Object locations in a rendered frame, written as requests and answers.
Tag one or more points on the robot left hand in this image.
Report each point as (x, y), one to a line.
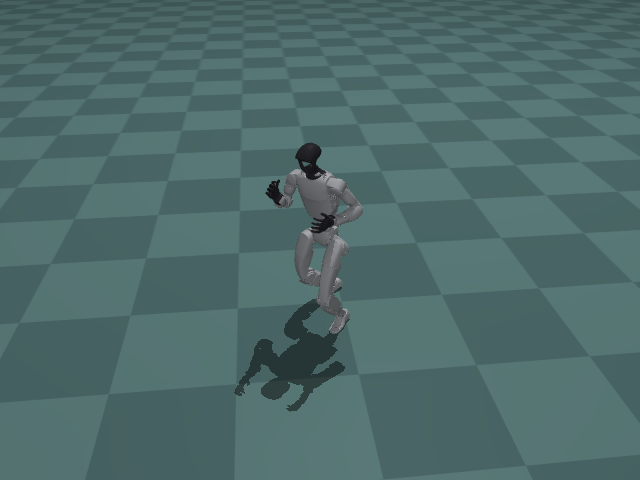
(327, 222)

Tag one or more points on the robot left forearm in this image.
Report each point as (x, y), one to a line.
(347, 216)

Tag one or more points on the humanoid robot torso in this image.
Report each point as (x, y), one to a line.
(318, 199)

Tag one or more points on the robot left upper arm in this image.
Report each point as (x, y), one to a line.
(339, 188)

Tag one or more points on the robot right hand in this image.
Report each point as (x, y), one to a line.
(273, 192)

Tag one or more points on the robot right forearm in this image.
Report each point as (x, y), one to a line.
(283, 202)

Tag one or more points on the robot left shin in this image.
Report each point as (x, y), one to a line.
(333, 307)

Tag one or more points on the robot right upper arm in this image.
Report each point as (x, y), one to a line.
(290, 186)

